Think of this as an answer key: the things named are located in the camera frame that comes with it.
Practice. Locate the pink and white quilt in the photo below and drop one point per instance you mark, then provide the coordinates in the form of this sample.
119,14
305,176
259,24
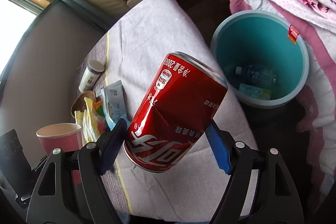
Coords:
315,82

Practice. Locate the red soda can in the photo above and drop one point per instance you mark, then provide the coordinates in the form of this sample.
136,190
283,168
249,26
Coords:
170,114

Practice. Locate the small white bottle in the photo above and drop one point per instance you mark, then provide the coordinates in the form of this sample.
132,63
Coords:
90,74

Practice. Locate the pink paper cup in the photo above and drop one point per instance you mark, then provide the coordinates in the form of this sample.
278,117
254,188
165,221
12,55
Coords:
60,140

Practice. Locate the clear plastic bottle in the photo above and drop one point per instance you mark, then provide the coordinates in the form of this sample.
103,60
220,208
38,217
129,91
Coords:
257,76

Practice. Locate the teal plastic bin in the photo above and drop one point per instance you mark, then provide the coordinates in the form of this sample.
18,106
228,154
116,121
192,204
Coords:
257,40

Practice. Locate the yellow-green snack wrapper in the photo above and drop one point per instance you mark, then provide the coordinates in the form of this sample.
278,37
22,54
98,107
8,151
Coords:
90,121

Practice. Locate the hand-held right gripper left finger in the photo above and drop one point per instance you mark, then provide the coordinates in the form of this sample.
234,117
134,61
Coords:
115,140

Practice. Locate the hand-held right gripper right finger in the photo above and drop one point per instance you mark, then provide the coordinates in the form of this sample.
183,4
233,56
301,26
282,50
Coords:
218,150

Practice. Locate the light green carton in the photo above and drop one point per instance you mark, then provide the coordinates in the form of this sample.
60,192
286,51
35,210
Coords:
254,91

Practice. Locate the lilac table cloth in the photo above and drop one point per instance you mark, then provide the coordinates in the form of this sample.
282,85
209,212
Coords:
157,30

